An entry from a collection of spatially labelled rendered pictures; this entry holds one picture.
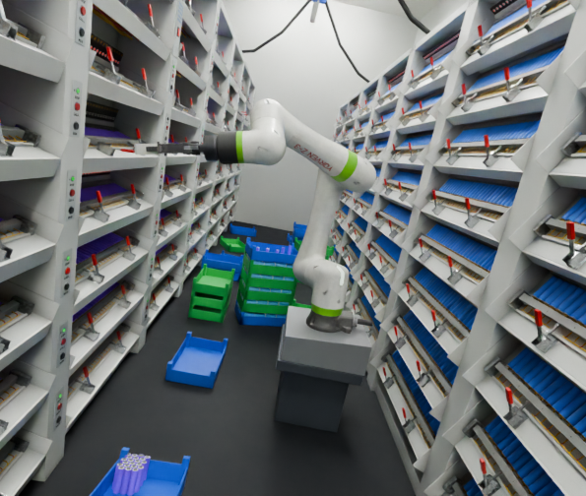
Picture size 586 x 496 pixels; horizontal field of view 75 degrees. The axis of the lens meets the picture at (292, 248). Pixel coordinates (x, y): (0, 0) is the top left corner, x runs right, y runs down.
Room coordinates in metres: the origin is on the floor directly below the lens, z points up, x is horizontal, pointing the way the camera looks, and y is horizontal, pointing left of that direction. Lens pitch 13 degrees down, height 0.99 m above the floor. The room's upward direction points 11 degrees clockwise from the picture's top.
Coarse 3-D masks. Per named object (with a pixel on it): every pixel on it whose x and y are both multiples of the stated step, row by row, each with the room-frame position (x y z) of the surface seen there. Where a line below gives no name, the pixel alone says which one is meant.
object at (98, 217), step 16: (96, 176) 1.38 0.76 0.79; (96, 192) 1.11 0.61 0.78; (112, 192) 1.37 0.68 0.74; (128, 192) 1.45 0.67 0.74; (144, 192) 1.54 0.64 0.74; (80, 208) 1.08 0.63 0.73; (96, 208) 1.19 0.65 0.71; (112, 208) 1.25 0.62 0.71; (128, 208) 1.35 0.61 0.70; (144, 208) 1.45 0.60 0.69; (80, 224) 0.94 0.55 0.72; (96, 224) 1.07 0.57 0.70; (112, 224) 1.16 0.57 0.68; (80, 240) 0.97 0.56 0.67
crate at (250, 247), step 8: (248, 240) 2.21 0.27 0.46; (248, 248) 2.14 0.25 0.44; (264, 248) 2.26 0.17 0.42; (272, 248) 2.28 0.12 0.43; (280, 248) 2.30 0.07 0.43; (288, 248) 2.31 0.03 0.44; (256, 256) 2.05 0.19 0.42; (264, 256) 2.06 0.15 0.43; (272, 256) 2.08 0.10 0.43; (280, 256) 2.09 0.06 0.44; (288, 256) 2.11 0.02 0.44
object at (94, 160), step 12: (96, 120) 1.35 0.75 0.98; (120, 132) 1.53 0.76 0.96; (132, 132) 1.54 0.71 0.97; (84, 144) 0.94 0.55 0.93; (84, 156) 0.96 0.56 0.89; (96, 156) 1.02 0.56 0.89; (108, 156) 1.10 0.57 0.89; (120, 156) 1.18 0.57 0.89; (132, 156) 1.27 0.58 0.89; (144, 156) 1.38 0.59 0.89; (156, 156) 1.51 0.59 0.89; (84, 168) 0.97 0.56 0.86; (96, 168) 1.04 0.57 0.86; (108, 168) 1.12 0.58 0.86; (120, 168) 1.21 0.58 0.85; (132, 168) 1.31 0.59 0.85
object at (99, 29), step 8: (96, 16) 1.36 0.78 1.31; (96, 24) 1.36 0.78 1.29; (104, 24) 1.42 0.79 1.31; (96, 32) 1.37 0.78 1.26; (104, 32) 1.43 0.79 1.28; (112, 32) 1.49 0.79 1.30; (104, 40) 1.43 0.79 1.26; (112, 40) 1.49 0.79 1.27; (88, 96) 1.34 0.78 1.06; (96, 96) 1.40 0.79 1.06; (104, 104) 1.47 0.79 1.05
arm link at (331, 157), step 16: (256, 112) 1.19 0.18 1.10; (272, 112) 1.18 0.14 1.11; (288, 112) 1.25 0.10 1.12; (288, 128) 1.23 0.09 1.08; (304, 128) 1.27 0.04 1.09; (288, 144) 1.26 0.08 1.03; (304, 144) 1.27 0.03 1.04; (320, 144) 1.30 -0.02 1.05; (336, 144) 1.36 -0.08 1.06; (320, 160) 1.32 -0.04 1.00; (336, 160) 1.33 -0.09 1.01
